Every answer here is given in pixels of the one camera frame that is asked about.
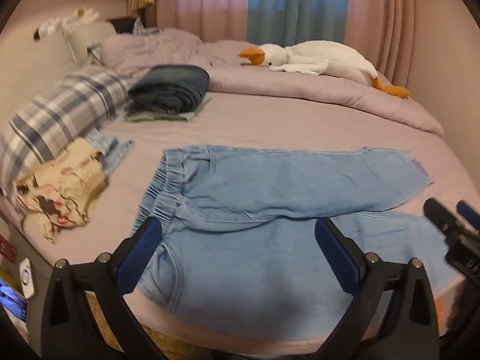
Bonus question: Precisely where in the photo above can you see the light blue denim pants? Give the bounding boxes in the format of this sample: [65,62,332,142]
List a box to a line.
[133,145,464,342]

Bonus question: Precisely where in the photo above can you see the beige headboard cushion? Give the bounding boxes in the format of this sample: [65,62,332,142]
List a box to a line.
[65,20,117,66]

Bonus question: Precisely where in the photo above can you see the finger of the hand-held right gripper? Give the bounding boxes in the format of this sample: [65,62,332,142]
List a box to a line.
[424,197,465,240]
[455,200,480,231]

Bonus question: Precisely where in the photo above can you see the white oval device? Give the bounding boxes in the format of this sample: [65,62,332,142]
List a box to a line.
[19,257,36,297]

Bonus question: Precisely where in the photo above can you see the blue plaid pillow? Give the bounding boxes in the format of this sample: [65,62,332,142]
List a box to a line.
[0,65,139,193]

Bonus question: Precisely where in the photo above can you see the red packet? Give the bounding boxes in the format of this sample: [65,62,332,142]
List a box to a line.
[0,234,17,261]

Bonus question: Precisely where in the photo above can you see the dark box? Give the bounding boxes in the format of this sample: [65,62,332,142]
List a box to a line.
[108,16,141,34]

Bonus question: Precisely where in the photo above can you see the smartphone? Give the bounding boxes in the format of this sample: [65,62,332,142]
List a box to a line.
[0,275,31,323]

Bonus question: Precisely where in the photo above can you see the white cloth bundle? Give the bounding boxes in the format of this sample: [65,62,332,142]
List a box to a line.
[34,7,100,41]

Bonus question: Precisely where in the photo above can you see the folded dark blue jeans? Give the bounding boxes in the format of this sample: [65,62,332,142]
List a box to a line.
[128,64,211,114]

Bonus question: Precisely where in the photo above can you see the small light denim garment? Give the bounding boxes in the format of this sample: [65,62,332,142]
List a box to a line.
[85,133,135,175]

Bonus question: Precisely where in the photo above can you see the blue curtain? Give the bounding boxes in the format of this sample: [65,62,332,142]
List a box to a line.
[245,0,351,47]

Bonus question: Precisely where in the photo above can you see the folded green garment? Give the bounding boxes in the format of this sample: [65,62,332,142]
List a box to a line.
[124,95,212,124]

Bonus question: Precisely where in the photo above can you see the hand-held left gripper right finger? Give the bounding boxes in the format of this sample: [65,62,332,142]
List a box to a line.
[311,217,440,360]

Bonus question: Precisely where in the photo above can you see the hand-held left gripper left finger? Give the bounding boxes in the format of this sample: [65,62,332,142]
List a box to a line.
[40,217,177,360]

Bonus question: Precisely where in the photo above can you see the pink curtain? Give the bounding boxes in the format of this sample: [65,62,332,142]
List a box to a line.
[155,0,251,44]
[343,0,426,83]

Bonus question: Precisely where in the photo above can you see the white goose plush toy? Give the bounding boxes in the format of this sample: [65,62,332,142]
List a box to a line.
[237,40,411,100]

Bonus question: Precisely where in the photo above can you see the pale purple duvet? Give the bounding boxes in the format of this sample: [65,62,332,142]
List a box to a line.
[99,27,445,137]

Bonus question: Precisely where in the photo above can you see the beige patterned garment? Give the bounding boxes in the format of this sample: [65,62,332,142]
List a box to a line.
[13,138,110,244]

